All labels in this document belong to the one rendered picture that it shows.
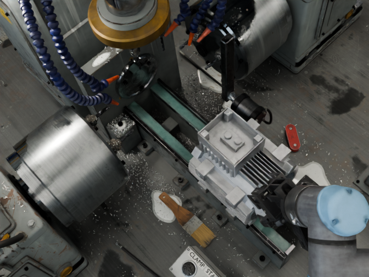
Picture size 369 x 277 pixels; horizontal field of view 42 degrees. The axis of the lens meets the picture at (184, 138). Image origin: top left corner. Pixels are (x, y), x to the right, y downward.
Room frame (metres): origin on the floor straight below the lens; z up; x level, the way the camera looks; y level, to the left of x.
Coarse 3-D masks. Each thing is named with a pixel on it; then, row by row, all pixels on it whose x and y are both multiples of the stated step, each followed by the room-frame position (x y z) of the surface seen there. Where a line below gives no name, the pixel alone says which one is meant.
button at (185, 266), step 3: (183, 264) 0.24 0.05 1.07; (186, 264) 0.24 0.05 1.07; (189, 264) 0.24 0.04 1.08; (192, 264) 0.24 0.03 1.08; (183, 267) 0.24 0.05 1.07; (186, 267) 0.23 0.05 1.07; (189, 267) 0.23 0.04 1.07; (192, 267) 0.23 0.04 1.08; (183, 270) 0.23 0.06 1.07; (186, 270) 0.23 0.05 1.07; (189, 270) 0.23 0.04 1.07; (192, 270) 0.22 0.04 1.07; (183, 273) 0.22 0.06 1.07; (186, 273) 0.22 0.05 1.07; (189, 273) 0.22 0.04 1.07; (192, 273) 0.22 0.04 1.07
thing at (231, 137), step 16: (224, 112) 0.55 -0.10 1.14; (208, 128) 0.53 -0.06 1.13; (224, 128) 0.53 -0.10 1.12; (240, 128) 0.52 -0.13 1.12; (208, 144) 0.48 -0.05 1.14; (224, 144) 0.49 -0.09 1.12; (240, 144) 0.47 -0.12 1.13; (256, 144) 0.46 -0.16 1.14; (224, 160) 0.44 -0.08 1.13; (240, 160) 0.43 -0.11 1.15
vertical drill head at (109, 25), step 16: (96, 0) 0.79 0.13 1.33; (112, 0) 0.71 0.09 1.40; (128, 0) 0.70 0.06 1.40; (144, 0) 0.73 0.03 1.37; (160, 0) 0.75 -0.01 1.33; (96, 16) 0.74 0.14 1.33; (112, 16) 0.71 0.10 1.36; (128, 16) 0.70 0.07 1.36; (144, 16) 0.70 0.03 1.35; (160, 16) 0.71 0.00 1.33; (96, 32) 0.70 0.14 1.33; (112, 32) 0.69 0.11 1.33; (128, 32) 0.68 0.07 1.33; (144, 32) 0.67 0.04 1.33; (160, 32) 0.68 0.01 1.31; (128, 48) 0.66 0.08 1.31
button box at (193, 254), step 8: (192, 248) 0.27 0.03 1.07; (184, 256) 0.26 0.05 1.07; (192, 256) 0.25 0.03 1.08; (200, 256) 0.25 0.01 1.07; (176, 264) 0.25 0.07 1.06; (200, 264) 0.23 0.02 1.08; (208, 264) 0.23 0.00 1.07; (176, 272) 0.23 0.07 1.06; (200, 272) 0.22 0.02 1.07; (208, 272) 0.21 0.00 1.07; (216, 272) 0.21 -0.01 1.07
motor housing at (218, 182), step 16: (272, 144) 0.49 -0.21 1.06; (192, 160) 0.49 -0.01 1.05; (256, 160) 0.43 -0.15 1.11; (272, 160) 0.43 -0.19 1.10; (208, 176) 0.44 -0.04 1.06; (224, 176) 0.43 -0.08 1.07; (240, 176) 0.41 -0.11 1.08; (256, 176) 0.40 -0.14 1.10; (288, 176) 0.42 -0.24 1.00; (224, 192) 0.39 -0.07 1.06; (240, 208) 0.35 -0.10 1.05
